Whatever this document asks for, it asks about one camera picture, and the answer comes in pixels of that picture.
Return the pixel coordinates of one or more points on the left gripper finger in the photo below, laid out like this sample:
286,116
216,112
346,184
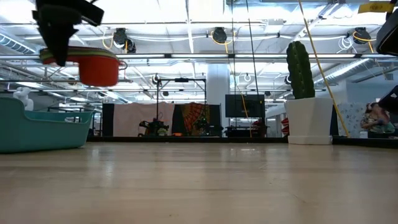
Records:
59,31

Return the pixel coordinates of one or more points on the orange measuring cup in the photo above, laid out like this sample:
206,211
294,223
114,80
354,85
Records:
98,73

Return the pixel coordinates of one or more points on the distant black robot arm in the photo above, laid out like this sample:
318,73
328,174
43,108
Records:
154,126

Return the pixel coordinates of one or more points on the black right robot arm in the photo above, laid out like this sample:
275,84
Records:
388,37

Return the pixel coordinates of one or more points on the teal plastic basket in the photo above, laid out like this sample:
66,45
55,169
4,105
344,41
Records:
43,133

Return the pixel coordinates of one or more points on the white humanoid figure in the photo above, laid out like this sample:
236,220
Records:
23,96

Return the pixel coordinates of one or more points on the pink cloth panel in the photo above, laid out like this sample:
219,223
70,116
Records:
136,118

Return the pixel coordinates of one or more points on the orange patterned tapestry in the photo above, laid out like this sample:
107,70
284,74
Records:
194,116

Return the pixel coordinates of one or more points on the black flat screen monitor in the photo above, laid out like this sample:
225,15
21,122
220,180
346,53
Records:
239,105

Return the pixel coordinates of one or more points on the green cactus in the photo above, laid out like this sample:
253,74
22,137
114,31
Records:
300,71

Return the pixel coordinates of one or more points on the white hexagonal plant pot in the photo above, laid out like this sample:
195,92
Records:
308,121

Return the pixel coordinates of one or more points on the white floral partition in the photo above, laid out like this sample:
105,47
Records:
351,118

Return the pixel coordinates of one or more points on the yellow label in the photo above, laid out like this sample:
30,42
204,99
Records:
374,7

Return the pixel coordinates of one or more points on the person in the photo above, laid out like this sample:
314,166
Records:
374,121

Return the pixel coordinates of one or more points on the black metal frame stand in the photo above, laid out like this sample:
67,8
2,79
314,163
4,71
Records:
182,80

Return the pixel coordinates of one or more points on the black table frame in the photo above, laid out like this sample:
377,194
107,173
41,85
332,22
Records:
217,139

